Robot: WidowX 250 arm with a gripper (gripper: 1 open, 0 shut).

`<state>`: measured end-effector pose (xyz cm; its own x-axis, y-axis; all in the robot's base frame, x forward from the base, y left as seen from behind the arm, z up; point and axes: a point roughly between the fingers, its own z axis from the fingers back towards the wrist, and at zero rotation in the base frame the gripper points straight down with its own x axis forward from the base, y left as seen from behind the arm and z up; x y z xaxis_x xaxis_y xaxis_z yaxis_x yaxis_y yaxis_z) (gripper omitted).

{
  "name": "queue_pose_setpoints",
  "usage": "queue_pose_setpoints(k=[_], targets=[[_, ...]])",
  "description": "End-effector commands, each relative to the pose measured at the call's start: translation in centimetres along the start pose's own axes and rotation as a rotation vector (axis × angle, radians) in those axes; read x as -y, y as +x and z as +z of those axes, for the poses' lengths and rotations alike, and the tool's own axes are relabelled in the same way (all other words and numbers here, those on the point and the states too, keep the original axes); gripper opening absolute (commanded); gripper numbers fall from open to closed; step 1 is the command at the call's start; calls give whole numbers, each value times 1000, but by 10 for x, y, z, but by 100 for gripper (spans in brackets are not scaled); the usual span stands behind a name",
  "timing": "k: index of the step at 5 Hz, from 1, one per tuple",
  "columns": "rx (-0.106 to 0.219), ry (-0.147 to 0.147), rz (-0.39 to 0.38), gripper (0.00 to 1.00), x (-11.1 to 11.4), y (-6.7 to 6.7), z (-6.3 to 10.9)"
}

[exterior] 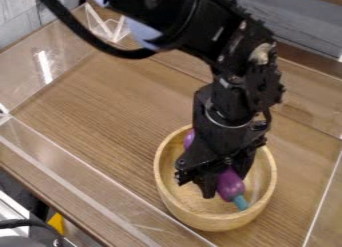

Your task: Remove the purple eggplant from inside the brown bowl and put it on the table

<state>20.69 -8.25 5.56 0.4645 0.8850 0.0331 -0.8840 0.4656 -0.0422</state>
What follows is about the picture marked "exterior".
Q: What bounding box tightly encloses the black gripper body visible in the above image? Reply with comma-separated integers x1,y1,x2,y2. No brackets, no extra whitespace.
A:
173,84,271,187

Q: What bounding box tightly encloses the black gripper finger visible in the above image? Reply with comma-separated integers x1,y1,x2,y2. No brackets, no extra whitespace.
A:
233,146,258,179
193,172,219,199

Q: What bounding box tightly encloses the purple toy eggplant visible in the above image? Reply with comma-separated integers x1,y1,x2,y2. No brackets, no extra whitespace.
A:
175,129,250,211

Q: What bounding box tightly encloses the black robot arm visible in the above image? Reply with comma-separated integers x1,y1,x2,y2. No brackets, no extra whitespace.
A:
39,0,285,199

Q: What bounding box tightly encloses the brown wooden bowl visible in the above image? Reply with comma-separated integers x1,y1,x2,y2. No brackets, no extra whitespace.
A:
153,124,278,233

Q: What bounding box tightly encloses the yellow black device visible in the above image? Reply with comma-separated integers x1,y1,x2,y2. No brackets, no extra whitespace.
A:
28,214,78,247

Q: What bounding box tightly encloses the clear acrylic barrier wall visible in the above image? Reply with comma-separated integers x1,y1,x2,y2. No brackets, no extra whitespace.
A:
0,102,217,247

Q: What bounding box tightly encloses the clear acrylic corner bracket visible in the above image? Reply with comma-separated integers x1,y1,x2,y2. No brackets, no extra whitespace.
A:
84,3,130,43

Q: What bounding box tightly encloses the black cable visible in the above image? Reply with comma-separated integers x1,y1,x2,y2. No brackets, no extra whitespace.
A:
0,218,62,245

